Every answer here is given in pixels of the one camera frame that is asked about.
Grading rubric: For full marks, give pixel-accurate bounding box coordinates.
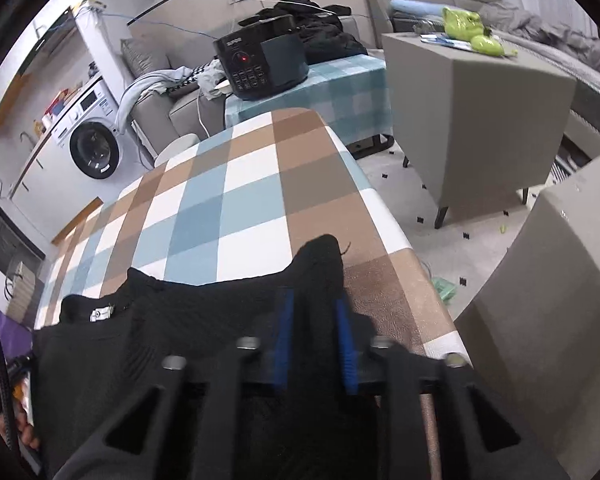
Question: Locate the green paper scrap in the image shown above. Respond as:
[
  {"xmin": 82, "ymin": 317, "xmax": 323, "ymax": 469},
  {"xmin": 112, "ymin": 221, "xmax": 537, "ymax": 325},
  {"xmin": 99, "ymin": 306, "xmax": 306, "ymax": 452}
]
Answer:
[{"xmin": 432, "ymin": 276, "xmax": 458, "ymax": 303}]

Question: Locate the white cabinet counter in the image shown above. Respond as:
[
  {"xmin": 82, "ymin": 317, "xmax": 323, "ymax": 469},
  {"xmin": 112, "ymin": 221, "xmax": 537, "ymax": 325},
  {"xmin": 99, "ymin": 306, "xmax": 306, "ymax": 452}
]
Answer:
[{"xmin": 7, "ymin": 120, "xmax": 81, "ymax": 201}]

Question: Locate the white washing machine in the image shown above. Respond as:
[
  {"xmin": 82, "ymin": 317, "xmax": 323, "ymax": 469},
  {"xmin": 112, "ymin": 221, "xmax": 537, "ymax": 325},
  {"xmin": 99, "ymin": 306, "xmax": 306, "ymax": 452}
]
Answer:
[{"xmin": 50, "ymin": 77, "xmax": 141, "ymax": 181}]

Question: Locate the black clothes pile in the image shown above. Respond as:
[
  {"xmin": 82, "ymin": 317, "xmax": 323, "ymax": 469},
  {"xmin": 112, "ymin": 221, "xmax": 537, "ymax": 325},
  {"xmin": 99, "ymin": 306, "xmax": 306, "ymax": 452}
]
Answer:
[{"xmin": 237, "ymin": 0, "xmax": 368, "ymax": 61}]

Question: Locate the green plush toy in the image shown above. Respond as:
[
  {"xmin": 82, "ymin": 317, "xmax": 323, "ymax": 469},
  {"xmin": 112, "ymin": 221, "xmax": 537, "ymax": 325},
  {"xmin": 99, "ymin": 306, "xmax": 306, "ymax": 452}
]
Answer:
[{"xmin": 441, "ymin": 6, "xmax": 518, "ymax": 57}]

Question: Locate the grey sofa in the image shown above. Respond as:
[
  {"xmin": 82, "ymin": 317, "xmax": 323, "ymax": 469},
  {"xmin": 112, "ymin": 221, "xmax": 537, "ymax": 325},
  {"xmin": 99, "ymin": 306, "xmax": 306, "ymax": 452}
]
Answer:
[{"xmin": 120, "ymin": 37, "xmax": 231, "ymax": 161}]

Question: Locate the checkered tablecloth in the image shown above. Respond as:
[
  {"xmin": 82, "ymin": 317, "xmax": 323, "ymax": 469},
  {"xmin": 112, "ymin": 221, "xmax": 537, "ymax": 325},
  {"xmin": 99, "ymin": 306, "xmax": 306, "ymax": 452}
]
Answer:
[{"xmin": 34, "ymin": 108, "xmax": 473, "ymax": 480}]

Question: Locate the white crumpled cloth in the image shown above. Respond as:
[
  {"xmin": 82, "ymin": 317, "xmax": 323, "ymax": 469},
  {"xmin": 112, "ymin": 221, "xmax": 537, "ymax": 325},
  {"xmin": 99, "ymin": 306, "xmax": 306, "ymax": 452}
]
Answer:
[{"xmin": 200, "ymin": 60, "xmax": 228, "ymax": 101}]

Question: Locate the teal checkered table cloth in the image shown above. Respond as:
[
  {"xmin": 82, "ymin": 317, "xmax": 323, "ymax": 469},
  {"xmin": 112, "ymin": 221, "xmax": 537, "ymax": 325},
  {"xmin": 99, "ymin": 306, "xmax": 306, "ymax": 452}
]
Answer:
[{"xmin": 224, "ymin": 54, "xmax": 393, "ymax": 156}]

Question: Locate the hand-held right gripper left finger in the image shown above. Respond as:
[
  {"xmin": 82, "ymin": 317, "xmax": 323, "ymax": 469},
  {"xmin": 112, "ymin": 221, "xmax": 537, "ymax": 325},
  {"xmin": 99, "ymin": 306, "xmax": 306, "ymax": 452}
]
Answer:
[{"xmin": 52, "ymin": 287, "xmax": 296, "ymax": 480}]

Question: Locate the blue pillow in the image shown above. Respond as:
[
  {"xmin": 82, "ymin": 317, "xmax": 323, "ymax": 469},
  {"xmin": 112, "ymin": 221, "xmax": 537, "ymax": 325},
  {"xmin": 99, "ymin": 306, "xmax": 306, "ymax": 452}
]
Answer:
[{"xmin": 390, "ymin": 0, "xmax": 446, "ymax": 18}]

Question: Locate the grey blanket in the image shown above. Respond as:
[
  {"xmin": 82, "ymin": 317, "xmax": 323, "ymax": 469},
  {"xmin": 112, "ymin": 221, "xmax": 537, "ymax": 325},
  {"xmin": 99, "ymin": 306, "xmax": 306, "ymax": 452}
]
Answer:
[{"xmin": 480, "ymin": 1, "xmax": 600, "ymax": 81}]

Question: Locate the houndstooth pillow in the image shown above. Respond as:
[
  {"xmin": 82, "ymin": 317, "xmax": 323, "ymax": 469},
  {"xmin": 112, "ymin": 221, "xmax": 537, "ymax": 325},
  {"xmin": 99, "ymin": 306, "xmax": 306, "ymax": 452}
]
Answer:
[{"xmin": 167, "ymin": 62, "xmax": 221, "ymax": 98}]

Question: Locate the light blue clothing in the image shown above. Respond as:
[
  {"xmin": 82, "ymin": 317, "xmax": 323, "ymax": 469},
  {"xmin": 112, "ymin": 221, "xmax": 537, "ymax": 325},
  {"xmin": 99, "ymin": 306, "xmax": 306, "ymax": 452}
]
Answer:
[{"xmin": 116, "ymin": 65, "xmax": 201, "ymax": 126}]

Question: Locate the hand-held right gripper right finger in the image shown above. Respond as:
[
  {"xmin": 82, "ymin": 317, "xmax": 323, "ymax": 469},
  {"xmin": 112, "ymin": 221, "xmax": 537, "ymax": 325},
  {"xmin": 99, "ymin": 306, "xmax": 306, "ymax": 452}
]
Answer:
[{"xmin": 335, "ymin": 299, "xmax": 571, "ymax": 480}]

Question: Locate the black knit garment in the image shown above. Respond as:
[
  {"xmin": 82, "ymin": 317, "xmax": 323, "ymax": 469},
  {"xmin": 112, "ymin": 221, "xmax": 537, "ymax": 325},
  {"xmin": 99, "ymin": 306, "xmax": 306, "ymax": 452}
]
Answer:
[{"xmin": 30, "ymin": 234, "xmax": 381, "ymax": 480}]

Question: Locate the black pressure cooker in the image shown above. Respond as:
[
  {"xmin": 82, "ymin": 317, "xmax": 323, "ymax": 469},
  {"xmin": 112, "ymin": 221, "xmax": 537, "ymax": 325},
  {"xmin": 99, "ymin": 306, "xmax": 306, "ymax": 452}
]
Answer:
[{"xmin": 212, "ymin": 14, "xmax": 310, "ymax": 101}]

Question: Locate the purple plastic bag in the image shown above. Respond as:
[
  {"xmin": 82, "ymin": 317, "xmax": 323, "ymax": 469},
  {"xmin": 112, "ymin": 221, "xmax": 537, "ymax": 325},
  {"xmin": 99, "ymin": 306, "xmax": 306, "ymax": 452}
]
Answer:
[{"xmin": 0, "ymin": 305, "xmax": 33, "ymax": 346}]

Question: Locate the white round stool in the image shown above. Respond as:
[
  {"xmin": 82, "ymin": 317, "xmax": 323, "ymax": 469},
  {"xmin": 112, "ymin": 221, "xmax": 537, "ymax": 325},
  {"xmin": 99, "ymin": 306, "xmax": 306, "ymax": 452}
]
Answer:
[{"xmin": 154, "ymin": 133, "xmax": 201, "ymax": 166}]

